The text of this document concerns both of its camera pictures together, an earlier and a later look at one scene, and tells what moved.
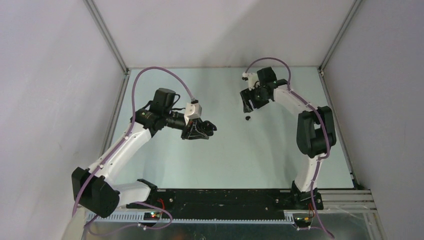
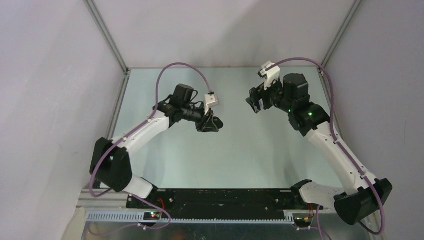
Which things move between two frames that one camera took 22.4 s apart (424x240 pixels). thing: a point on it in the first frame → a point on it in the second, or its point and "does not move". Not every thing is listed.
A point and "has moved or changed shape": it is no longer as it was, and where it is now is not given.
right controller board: x=302 y=222 does not move
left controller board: x=152 y=216 does not move
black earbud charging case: x=208 y=127 has moved or changed shape
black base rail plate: x=225 y=203 does not move
